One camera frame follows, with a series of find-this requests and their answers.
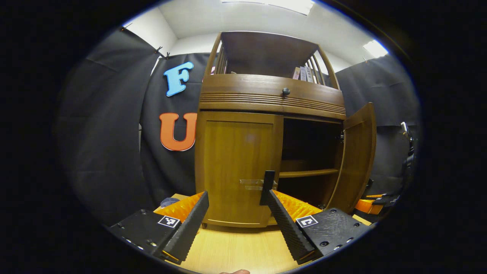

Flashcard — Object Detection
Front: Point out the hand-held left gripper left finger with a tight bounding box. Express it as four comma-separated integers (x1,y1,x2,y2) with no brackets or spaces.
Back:
108,191,210,266

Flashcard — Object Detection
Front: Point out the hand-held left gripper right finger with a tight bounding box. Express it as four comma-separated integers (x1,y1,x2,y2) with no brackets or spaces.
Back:
267,190,372,266

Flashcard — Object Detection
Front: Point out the black door handle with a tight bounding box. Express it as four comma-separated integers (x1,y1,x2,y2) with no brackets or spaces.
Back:
259,170,275,206

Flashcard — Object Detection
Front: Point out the wooden cabinet door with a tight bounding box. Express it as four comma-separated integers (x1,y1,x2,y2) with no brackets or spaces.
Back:
326,102,377,215
195,111,284,228

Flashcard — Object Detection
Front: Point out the wooden double-door shoe cabinet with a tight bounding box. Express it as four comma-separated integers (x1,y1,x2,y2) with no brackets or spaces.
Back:
194,31,377,229

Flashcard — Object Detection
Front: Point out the wooden inner cabinet shelf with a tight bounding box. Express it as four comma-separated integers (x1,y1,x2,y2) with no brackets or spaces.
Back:
279,168,340,179

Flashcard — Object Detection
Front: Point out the wooden cabinet drawer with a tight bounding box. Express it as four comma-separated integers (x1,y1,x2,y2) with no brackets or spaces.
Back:
199,74,347,121

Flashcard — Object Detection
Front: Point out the small ceiling light panel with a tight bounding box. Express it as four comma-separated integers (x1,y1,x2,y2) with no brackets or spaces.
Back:
362,40,389,59

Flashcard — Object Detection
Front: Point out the black backdrop cloth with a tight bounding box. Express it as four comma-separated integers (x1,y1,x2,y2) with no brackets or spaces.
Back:
53,27,421,225

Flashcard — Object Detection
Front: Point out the large ceiling light panel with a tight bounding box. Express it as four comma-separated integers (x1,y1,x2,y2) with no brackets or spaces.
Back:
221,0,316,16

